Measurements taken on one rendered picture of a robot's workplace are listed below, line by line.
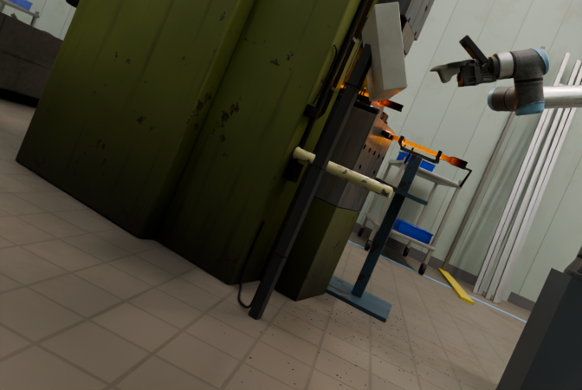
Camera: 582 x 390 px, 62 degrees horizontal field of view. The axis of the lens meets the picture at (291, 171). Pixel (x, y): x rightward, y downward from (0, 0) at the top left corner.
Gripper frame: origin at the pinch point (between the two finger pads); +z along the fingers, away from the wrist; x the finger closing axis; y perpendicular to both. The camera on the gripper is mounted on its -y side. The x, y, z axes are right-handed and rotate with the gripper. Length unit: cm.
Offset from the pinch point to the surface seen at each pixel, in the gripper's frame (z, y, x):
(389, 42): 15.5, -8.8, -7.0
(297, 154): 50, 24, 36
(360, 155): 22, 28, 51
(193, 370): 82, 76, -44
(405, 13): -5, -33, 51
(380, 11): 17.2, -19.1, -7.0
